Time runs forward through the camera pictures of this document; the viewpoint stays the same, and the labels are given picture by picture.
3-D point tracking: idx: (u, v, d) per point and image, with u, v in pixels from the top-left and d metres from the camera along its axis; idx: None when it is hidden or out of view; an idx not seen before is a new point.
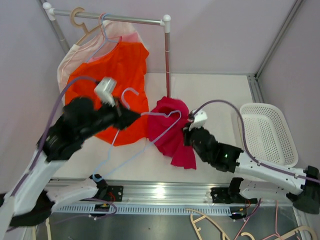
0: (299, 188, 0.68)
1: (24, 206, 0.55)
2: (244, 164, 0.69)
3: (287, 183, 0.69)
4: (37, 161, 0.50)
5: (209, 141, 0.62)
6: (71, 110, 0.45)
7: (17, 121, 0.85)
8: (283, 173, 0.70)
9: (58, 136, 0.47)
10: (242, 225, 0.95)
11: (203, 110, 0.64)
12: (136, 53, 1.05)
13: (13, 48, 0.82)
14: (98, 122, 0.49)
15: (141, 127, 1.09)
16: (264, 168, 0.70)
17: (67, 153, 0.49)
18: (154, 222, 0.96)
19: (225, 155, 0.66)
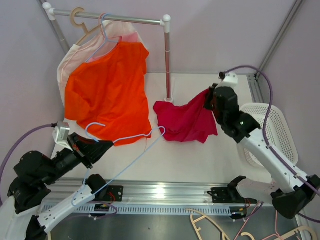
0: (292, 187, 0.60)
1: None
2: (254, 140, 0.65)
3: (283, 177, 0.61)
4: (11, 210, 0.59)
5: (228, 98, 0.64)
6: (20, 171, 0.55)
7: (17, 121, 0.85)
8: (285, 167, 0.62)
9: (22, 190, 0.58)
10: (242, 225, 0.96)
11: (235, 74, 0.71)
12: (136, 53, 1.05)
13: (13, 48, 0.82)
14: (58, 166, 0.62)
15: (141, 126, 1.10)
16: (270, 154, 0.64)
17: (34, 201, 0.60)
18: (154, 222, 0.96)
19: (241, 122, 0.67)
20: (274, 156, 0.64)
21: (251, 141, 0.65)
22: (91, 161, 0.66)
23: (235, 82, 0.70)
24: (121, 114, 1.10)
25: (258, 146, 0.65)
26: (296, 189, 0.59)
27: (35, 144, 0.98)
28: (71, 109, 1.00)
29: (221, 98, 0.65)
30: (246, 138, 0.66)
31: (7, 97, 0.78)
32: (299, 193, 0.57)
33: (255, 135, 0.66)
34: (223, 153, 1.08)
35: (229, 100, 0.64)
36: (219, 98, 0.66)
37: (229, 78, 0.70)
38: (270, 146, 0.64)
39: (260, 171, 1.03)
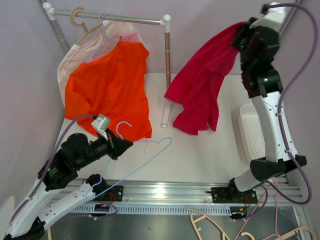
0: (277, 158, 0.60)
1: (21, 229, 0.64)
2: (269, 102, 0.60)
3: (274, 146, 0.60)
4: (37, 189, 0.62)
5: (268, 46, 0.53)
6: (68, 147, 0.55)
7: (18, 121, 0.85)
8: (282, 137, 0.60)
9: (57, 168, 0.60)
10: (242, 225, 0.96)
11: (282, 11, 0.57)
12: (137, 53, 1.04)
13: (14, 48, 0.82)
14: (92, 153, 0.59)
15: (141, 126, 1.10)
16: (276, 122, 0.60)
17: (65, 180, 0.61)
18: (154, 222, 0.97)
19: (265, 78, 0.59)
20: (278, 125, 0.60)
21: (265, 102, 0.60)
22: (117, 154, 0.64)
23: (279, 21, 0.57)
24: (121, 114, 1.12)
25: (268, 111, 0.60)
26: (280, 161, 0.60)
27: (35, 143, 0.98)
28: (71, 108, 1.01)
29: (260, 43, 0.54)
30: (261, 98, 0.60)
31: (7, 97, 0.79)
32: (281, 166, 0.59)
33: (270, 99, 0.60)
34: (223, 153, 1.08)
35: (269, 48, 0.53)
36: (258, 43, 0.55)
37: (273, 15, 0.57)
38: (280, 115, 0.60)
39: None
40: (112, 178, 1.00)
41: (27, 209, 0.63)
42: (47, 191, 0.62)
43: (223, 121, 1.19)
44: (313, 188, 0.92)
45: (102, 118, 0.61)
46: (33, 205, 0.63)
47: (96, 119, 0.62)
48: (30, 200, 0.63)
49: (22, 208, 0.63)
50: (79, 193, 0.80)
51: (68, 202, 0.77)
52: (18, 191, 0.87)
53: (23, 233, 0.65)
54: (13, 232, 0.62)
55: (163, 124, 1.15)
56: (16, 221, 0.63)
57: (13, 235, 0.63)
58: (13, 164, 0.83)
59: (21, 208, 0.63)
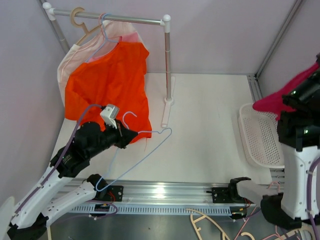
0: (295, 215, 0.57)
1: (29, 220, 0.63)
2: (302, 158, 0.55)
3: (296, 203, 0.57)
4: (50, 176, 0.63)
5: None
6: (82, 134, 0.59)
7: (18, 122, 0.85)
8: (305, 196, 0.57)
9: (71, 156, 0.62)
10: (242, 225, 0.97)
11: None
12: (136, 53, 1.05)
13: (13, 48, 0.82)
14: (103, 141, 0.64)
15: (142, 126, 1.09)
16: (305, 179, 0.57)
17: (79, 168, 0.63)
18: (154, 222, 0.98)
19: (305, 131, 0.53)
20: (305, 183, 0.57)
21: (298, 156, 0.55)
22: (124, 143, 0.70)
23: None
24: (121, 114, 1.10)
25: (299, 167, 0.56)
26: (297, 219, 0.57)
27: (35, 144, 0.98)
28: (70, 109, 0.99)
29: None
30: (294, 150, 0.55)
31: (7, 98, 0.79)
32: (297, 223, 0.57)
33: (305, 155, 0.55)
34: (223, 154, 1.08)
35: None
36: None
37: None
38: (310, 174, 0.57)
39: (260, 171, 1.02)
40: (112, 179, 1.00)
41: (38, 197, 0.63)
42: (59, 178, 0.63)
43: (224, 121, 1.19)
44: None
45: (111, 108, 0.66)
46: (44, 193, 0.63)
47: (105, 109, 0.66)
48: (41, 187, 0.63)
49: (33, 196, 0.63)
50: (81, 191, 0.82)
51: (73, 198, 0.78)
52: (19, 191, 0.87)
53: (30, 225, 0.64)
54: (20, 222, 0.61)
55: (163, 124, 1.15)
56: (24, 210, 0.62)
57: (20, 226, 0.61)
58: (12, 165, 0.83)
59: (31, 196, 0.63)
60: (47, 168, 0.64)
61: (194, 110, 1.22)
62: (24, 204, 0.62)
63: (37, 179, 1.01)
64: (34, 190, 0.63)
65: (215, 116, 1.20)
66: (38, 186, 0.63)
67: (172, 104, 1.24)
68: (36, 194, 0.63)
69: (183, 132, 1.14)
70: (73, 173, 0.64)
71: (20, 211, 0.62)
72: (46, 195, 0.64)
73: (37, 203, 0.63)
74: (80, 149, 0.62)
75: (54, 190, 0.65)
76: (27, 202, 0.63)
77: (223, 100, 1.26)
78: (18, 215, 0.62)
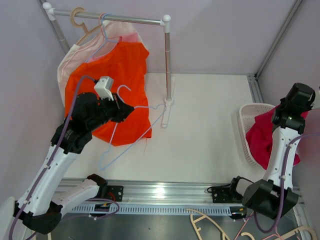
0: (269, 178, 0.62)
1: (43, 205, 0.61)
2: (283, 133, 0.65)
3: (271, 169, 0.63)
4: (55, 155, 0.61)
5: (299, 92, 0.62)
6: (79, 106, 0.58)
7: (17, 122, 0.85)
8: (282, 165, 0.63)
9: (73, 130, 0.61)
10: (242, 225, 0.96)
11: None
12: (136, 53, 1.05)
13: (13, 48, 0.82)
14: (102, 113, 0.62)
15: (141, 126, 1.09)
16: (283, 151, 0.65)
17: (82, 141, 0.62)
18: (154, 222, 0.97)
19: (289, 118, 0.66)
20: (283, 155, 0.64)
21: (281, 131, 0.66)
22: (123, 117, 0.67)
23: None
24: None
25: (280, 140, 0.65)
26: (269, 181, 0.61)
27: (35, 144, 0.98)
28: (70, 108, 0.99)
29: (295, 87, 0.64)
30: (279, 128, 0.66)
31: (6, 97, 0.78)
32: (268, 185, 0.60)
33: (286, 132, 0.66)
34: (223, 154, 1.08)
35: (299, 94, 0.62)
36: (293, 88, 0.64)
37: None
38: (289, 147, 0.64)
39: (260, 171, 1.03)
40: (112, 179, 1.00)
41: (46, 180, 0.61)
42: (65, 155, 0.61)
43: (224, 121, 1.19)
44: (312, 188, 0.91)
45: (105, 79, 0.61)
46: (53, 173, 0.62)
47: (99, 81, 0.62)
48: (48, 168, 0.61)
49: (40, 181, 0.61)
50: (86, 186, 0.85)
51: (80, 192, 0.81)
52: (18, 191, 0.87)
53: (44, 211, 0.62)
54: (34, 208, 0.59)
55: (163, 124, 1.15)
56: (35, 195, 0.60)
57: (35, 213, 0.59)
58: (12, 164, 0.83)
59: (38, 181, 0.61)
60: (49, 148, 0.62)
61: (194, 110, 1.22)
62: (33, 190, 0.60)
63: None
64: (42, 173, 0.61)
65: (215, 116, 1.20)
66: (44, 168, 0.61)
67: (172, 104, 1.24)
68: (45, 176, 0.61)
69: (183, 132, 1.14)
70: (78, 147, 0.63)
71: (30, 197, 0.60)
72: (55, 174, 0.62)
73: (48, 185, 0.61)
74: (79, 122, 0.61)
75: (62, 169, 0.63)
76: (36, 186, 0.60)
77: (224, 100, 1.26)
78: (30, 202, 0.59)
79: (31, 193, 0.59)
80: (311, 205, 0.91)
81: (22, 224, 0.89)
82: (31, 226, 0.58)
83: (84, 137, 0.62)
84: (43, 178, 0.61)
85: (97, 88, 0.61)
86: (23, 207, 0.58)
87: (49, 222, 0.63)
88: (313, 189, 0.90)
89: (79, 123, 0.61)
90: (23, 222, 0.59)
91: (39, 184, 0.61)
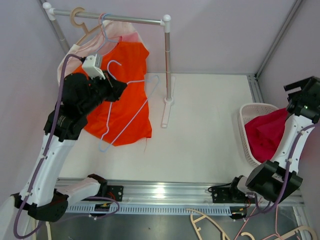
0: (275, 159, 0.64)
1: (46, 195, 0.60)
2: (297, 120, 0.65)
3: (279, 152, 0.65)
4: (51, 144, 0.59)
5: (317, 82, 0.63)
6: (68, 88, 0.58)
7: (17, 122, 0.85)
8: (290, 150, 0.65)
9: (65, 116, 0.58)
10: (242, 225, 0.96)
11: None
12: (137, 53, 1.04)
13: (13, 48, 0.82)
14: (95, 95, 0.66)
15: (142, 125, 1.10)
16: (293, 136, 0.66)
17: (77, 127, 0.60)
18: (154, 222, 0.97)
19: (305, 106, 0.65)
20: (293, 140, 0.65)
21: (294, 118, 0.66)
22: (116, 96, 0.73)
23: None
24: (121, 114, 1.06)
25: (292, 126, 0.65)
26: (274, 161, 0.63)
27: (35, 144, 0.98)
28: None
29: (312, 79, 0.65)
30: (293, 115, 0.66)
31: (6, 97, 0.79)
32: (273, 164, 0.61)
33: (300, 120, 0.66)
34: (223, 154, 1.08)
35: (317, 84, 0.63)
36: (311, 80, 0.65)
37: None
38: (299, 134, 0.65)
39: None
40: (112, 179, 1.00)
41: (45, 170, 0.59)
42: (61, 142, 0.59)
43: (224, 121, 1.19)
44: (312, 188, 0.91)
45: (93, 56, 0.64)
46: (51, 162, 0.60)
47: (87, 58, 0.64)
48: (45, 158, 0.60)
49: (39, 172, 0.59)
50: (89, 182, 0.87)
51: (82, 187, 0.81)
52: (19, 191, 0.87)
53: (49, 201, 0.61)
54: (37, 199, 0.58)
55: (163, 124, 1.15)
56: (37, 186, 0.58)
57: (39, 203, 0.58)
58: (12, 165, 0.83)
59: (37, 172, 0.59)
60: (43, 137, 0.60)
61: (194, 109, 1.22)
62: (34, 181, 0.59)
63: None
64: (39, 163, 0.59)
65: (215, 116, 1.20)
66: (41, 158, 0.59)
67: (172, 104, 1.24)
68: (43, 166, 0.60)
69: (183, 132, 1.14)
70: (73, 134, 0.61)
71: (31, 189, 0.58)
72: (54, 163, 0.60)
73: (47, 175, 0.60)
74: (71, 106, 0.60)
75: (60, 157, 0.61)
76: (36, 178, 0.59)
77: (224, 100, 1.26)
78: (32, 193, 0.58)
79: (32, 184, 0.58)
80: (311, 205, 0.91)
81: (22, 224, 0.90)
82: (35, 217, 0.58)
83: (79, 122, 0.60)
84: (42, 168, 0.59)
85: (85, 66, 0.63)
86: (26, 199, 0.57)
87: (56, 210, 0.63)
88: (313, 189, 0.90)
89: (71, 107, 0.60)
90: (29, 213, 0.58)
91: (38, 175, 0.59)
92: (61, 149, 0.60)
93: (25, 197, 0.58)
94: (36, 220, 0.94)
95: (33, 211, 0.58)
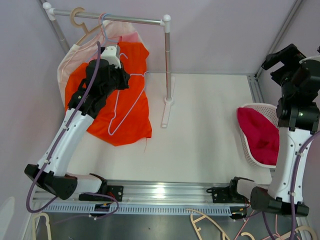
0: (277, 195, 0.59)
1: (62, 168, 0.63)
2: (293, 137, 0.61)
3: (280, 183, 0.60)
4: (74, 117, 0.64)
5: (311, 78, 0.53)
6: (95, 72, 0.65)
7: (17, 122, 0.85)
8: (291, 178, 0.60)
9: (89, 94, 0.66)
10: (242, 225, 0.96)
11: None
12: (137, 53, 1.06)
13: (13, 48, 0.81)
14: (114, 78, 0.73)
15: (141, 125, 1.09)
16: (292, 160, 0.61)
17: (97, 105, 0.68)
18: (154, 222, 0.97)
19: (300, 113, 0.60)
20: (293, 165, 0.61)
21: (290, 136, 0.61)
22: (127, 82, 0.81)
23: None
24: (120, 114, 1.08)
25: (289, 146, 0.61)
26: (278, 199, 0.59)
27: (35, 144, 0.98)
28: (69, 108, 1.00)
29: (305, 72, 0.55)
30: (288, 130, 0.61)
31: (6, 97, 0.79)
32: (277, 203, 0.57)
33: (297, 136, 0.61)
34: (223, 154, 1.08)
35: (311, 79, 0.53)
36: (303, 72, 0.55)
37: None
38: (299, 155, 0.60)
39: (260, 171, 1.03)
40: (112, 179, 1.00)
41: (65, 141, 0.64)
42: (83, 116, 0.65)
43: (224, 121, 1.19)
44: (312, 189, 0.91)
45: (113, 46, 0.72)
46: (71, 135, 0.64)
47: (107, 48, 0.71)
48: (66, 130, 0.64)
49: (60, 142, 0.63)
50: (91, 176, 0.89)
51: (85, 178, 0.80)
52: (19, 192, 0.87)
53: (62, 175, 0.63)
54: (55, 168, 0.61)
55: (163, 124, 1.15)
56: (56, 155, 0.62)
57: (55, 172, 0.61)
58: (12, 165, 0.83)
59: (58, 142, 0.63)
60: (67, 112, 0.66)
61: (194, 110, 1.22)
62: (53, 150, 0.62)
63: None
64: (61, 133, 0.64)
65: (215, 116, 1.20)
66: (63, 129, 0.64)
67: (172, 104, 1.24)
68: (63, 138, 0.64)
69: (183, 132, 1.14)
70: (94, 111, 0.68)
71: (50, 157, 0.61)
72: (73, 136, 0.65)
73: (66, 147, 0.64)
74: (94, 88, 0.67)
75: (79, 132, 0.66)
76: (56, 147, 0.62)
77: (224, 100, 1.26)
78: (50, 162, 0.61)
79: (51, 153, 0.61)
80: (311, 205, 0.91)
81: (22, 224, 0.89)
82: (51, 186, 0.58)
83: (99, 101, 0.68)
84: (62, 139, 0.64)
85: (107, 55, 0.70)
86: (44, 167, 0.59)
87: (67, 187, 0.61)
88: (313, 189, 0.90)
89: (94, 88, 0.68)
90: (44, 182, 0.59)
91: (58, 146, 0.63)
92: (83, 122, 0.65)
93: (44, 164, 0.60)
94: (35, 221, 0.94)
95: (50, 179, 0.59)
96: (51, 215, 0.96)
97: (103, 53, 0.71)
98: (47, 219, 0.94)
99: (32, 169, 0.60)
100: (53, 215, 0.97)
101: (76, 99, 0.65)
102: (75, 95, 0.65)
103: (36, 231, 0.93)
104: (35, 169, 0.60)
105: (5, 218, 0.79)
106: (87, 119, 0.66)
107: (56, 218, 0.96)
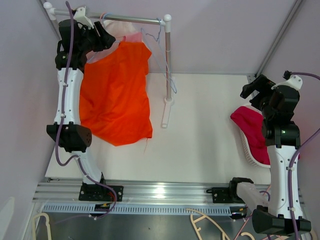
0: (278, 212, 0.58)
1: (77, 119, 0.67)
2: (281, 154, 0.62)
3: (278, 200, 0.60)
4: (68, 73, 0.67)
5: (286, 100, 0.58)
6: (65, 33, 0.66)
7: (17, 120, 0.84)
8: (288, 194, 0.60)
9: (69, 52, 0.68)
10: (242, 225, 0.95)
11: (301, 79, 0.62)
12: (138, 53, 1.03)
13: (14, 47, 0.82)
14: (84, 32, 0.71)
15: (139, 123, 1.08)
16: (285, 176, 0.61)
17: (83, 59, 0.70)
18: (154, 222, 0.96)
19: (283, 131, 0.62)
20: (286, 180, 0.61)
21: (278, 152, 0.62)
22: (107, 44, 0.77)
23: (297, 87, 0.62)
24: (121, 114, 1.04)
25: (279, 162, 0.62)
26: (280, 217, 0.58)
27: (35, 142, 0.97)
28: (88, 114, 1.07)
29: (280, 95, 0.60)
30: (275, 147, 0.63)
31: (6, 96, 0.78)
32: (279, 221, 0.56)
33: (284, 151, 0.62)
34: (221, 154, 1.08)
35: (286, 101, 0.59)
36: (278, 95, 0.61)
37: (294, 82, 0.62)
38: (290, 170, 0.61)
39: (260, 171, 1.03)
40: (111, 179, 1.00)
41: (69, 94, 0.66)
42: (75, 71, 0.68)
43: (223, 120, 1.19)
44: (312, 188, 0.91)
45: (83, 7, 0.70)
46: (72, 89, 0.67)
47: (78, 10, 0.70)
48: (66, 86, 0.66)
49: (66, 95, 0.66)
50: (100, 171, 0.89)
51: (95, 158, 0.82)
52: (18, 190, 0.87)
53: (80, 123, 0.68)
54: (73, 118, 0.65)
55: (163, 124, 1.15)
56: (68, 108, 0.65)
57: (74, 122, 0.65)
58: (12, 164, 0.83)
59: (64, 95, 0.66)
60: (59, 73, 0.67)
61: (194, 110, 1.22)
62: (64, 104, 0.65)
63: (37, 179, 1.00)
64: (63, 90, 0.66)
65: (214, 116, 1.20)
66: (63, 86, 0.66)
67: (172, 104, 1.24)
68: (68, 93, 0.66)
69: (183, 131, 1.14)
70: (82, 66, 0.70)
71: (64, 111, 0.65)
72: (75, 89, 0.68)
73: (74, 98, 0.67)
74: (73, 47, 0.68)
75: (78, 85, 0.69)
76: (65, 101, 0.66)
77: (224, 100, 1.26)
78: (66, 116, 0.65)
79: (63, 107, 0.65)
80: (311, 205, 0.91)
81: (22, 223, 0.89)
82: (78, 132, 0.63)
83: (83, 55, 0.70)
84: (67, 94, 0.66)
85: (77, 16, 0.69)
86: (63, 120, 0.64)
87: (86, 134, 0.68)
88: (314, 189, 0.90)
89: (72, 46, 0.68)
90: (68, 130, 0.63)
91: (66, 99, 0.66)
92: (77, 75, 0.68)
93: (61, 118, 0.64)
94: (35, 221, 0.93)
95: (74, 126, 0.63)
96: (51, 214, 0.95)
97: (75, 15, 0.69)
98: (47, 219, 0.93)
99: (52, 127, 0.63)
100: (53, 215, 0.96)
101: (61, 59, 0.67)
102: (59, 56, 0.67)
103: (36, 231, 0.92)
104: (55, 125, 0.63)
105: (5, 218, 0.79)
106: (79, 73, 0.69)
107: (55, 218, 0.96)
